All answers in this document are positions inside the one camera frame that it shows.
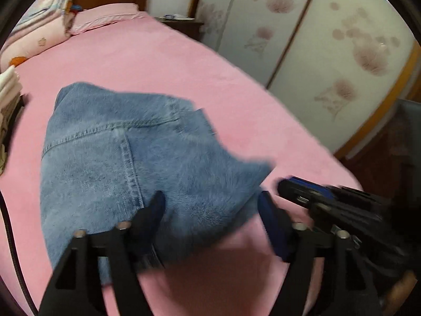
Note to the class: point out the pink bed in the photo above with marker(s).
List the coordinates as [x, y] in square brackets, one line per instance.
[197, 89]

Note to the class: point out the pale pink printed quilt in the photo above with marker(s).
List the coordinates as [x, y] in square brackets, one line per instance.
[33, 33]

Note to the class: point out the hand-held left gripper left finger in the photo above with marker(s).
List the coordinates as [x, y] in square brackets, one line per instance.
[154, 217]

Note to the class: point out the floral sliding-door wardrobe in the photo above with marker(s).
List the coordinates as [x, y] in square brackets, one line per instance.
[296, 39]

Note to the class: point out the pink pillow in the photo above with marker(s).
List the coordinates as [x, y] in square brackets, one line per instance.
[105, 14]

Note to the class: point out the dark wooden nightstand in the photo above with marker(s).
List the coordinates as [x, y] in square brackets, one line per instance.
[187, 28]

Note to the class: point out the blue denim jacket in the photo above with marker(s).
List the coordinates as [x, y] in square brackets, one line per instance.
[98, 171]

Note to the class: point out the dark folded garment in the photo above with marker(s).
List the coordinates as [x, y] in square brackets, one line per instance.
[18, 115]

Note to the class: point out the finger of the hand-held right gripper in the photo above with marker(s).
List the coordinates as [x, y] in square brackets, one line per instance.
[345, 193]
[292, 192]

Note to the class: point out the stack of folded clothes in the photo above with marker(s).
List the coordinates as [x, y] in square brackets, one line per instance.
[8, 82]

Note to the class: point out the small clutter on nightstand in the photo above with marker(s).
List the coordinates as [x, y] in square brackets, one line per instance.
[174, 16]

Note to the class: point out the person's right hand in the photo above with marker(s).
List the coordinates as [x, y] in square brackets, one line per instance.
[403, 289]

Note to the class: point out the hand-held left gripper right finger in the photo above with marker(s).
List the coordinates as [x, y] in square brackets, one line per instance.
[274, 233]

